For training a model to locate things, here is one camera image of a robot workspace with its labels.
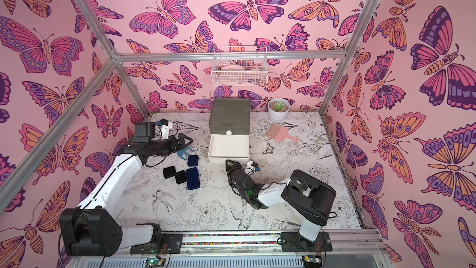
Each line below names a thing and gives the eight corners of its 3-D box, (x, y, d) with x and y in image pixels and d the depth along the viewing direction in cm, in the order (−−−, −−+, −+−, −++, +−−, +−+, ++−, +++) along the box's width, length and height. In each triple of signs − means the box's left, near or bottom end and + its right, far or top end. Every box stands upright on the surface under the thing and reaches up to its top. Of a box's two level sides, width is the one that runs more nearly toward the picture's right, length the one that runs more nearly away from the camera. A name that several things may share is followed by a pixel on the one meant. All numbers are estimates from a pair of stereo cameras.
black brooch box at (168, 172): (164, 178, 94) (163, 176, 92) (164, 170, 97) (163, 168, 96) (175, 175, 95) (174, 174, 93) (174, 167, 98) (173, 165, 96)
